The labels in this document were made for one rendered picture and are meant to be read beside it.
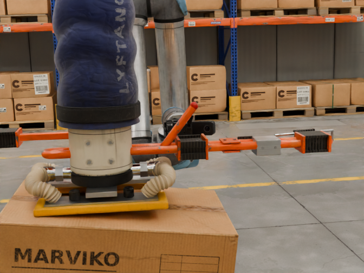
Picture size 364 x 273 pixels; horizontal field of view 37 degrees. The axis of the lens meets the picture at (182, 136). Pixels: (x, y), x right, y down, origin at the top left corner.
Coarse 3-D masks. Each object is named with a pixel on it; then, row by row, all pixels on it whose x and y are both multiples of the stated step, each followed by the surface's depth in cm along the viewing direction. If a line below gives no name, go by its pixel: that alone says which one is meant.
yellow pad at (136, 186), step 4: (136, 176) 164; (64, 180) 161; (124, 184) 158; (128, 184) 158; (132, 184) 158; (136, 184) 158; (140, 184) 158; (144, 184) 158; (60, 188) 156; (64, 188) 156; (68, 188) 156; (72, 188) 156; (76, 188) 156; (80, 188) 156; (84, 188) 156; (120, 188) 158; (136, 188) 158; (140, 188) 158; (60, 192) 156; (64, 192) 156; (68, 192) 156; (80, 192) 157
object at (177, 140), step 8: (176, 136) 153; (184, 136) 157; (192, 136) 157; (200, 136) 157; (176, 144) 152; (184, 144) 148; (192, 144) 148; (200, 144) 148; (184, 152) 149; (192, 152) 149; (200, 152) 150; (208, 152) 150
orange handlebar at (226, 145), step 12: (48, 132) 174; (60, 132) 174; (132, 144) 153; (144, 144) 153; (156, 144) 153; (216, 144) 151; (228, 144) 152; (240, 144) 152; (252, 144) 152; (288, 144) 153; (300, 144) 154; (48, 156) 146; (60, 156) 146
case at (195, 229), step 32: (192, 192) 171; (0, 224) 131; (32, 224) 132; (64, 224) 134; (96, 224) 136; (128, 224) 138; (160, 224) 140; (192, 224) 142; (224, 224) 144; (0, 256) 133; (32, 256) 133; (64, 256) 134; (96, 256) 135; (128, 256) 136; (160, 256) 136; (192, 256) 137; (224, 256) 138
